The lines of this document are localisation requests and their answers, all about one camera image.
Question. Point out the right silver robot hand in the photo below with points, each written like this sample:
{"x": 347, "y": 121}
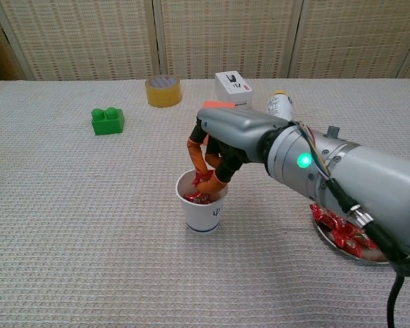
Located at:
{"x": 232, "y": 126}

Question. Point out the red candy batch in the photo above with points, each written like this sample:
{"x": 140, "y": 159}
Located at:
{"x": 194, "y": 198}

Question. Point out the white paper cup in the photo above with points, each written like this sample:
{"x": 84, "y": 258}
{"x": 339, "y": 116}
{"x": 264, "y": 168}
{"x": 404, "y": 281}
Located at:
{"x": 198, "y": 218}

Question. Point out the red candy pile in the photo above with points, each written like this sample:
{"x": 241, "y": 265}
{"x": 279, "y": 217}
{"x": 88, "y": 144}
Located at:
{"x": 341, "y": 232}

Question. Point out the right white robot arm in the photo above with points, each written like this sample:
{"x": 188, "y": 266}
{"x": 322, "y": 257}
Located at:
{"x": 362, "y": 177}

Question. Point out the orange foam cube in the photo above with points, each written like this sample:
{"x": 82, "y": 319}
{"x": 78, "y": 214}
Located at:
{"x": 218, "y": 105}

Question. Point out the white printed cardboard box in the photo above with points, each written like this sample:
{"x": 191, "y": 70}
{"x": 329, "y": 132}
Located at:
{"x": 232, "y": 90}

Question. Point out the white labelled drink bottle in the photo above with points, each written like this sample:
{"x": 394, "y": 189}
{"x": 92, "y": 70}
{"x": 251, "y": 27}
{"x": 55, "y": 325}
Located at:
{"x": 278, "y": 104}

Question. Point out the yellow packing tape roll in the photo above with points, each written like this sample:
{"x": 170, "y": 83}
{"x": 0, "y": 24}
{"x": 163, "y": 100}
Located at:
{"x": 164, "y": 97}

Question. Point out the green toy building block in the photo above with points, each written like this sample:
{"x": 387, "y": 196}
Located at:
{"x": 107, "y": 124}

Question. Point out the round metal plate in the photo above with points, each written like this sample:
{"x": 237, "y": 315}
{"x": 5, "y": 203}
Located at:
{"x": 331, "y": 244}

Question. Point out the beige waffle weave tablecloth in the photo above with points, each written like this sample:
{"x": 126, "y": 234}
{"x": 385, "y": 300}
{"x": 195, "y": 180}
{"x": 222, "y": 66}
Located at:
{"x": 89, "y": 239}

